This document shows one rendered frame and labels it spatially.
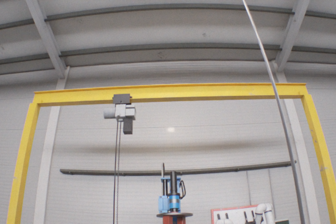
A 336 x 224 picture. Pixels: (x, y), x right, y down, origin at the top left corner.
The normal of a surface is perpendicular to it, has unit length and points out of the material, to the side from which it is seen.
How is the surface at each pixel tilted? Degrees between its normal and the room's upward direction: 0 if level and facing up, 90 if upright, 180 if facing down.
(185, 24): 174
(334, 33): 174
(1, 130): 90
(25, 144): 90
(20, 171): 90
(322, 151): 90
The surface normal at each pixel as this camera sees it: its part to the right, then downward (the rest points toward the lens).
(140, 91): -0.01, -0.49
